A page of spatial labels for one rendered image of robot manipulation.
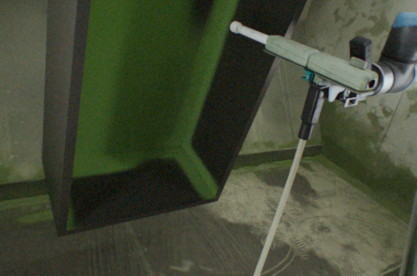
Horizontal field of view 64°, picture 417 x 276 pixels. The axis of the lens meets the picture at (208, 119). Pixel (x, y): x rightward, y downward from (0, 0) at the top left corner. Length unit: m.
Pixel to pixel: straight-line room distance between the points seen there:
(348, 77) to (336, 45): 2.23
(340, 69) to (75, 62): 0.56
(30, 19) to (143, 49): 1.04
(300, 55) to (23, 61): 1.57
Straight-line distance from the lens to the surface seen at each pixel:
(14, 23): 2.13
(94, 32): 1.15
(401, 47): 1.02
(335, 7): 3.03
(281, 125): 2.73
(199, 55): 1.33
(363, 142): 2.81
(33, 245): 1.78
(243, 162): 2.49
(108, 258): 1.69
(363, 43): 0.87
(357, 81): 0.73
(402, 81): 1.04
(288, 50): 0.85
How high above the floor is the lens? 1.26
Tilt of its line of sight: 22 degrees down
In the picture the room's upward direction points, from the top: 11 degrees clockwise
